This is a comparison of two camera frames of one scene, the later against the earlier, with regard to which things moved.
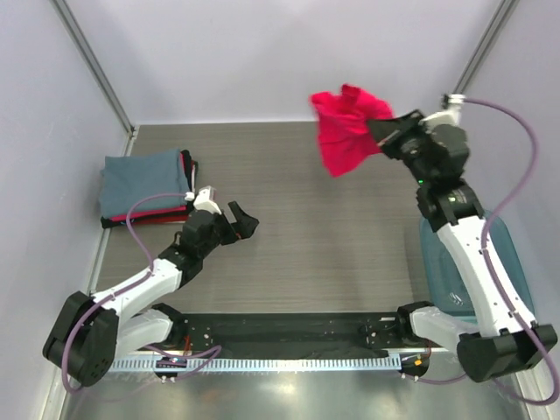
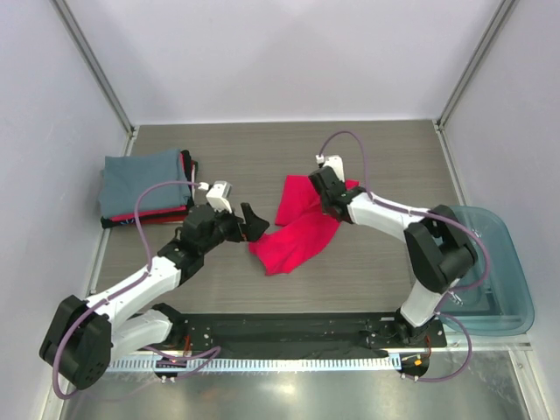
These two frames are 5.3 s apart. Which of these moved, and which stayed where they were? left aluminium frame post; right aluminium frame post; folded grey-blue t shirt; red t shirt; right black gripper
Moved: right black gripper; red t shirt
Stayed: right aluminium frame post; left aluminium frame post; folded grey-blue t shirt
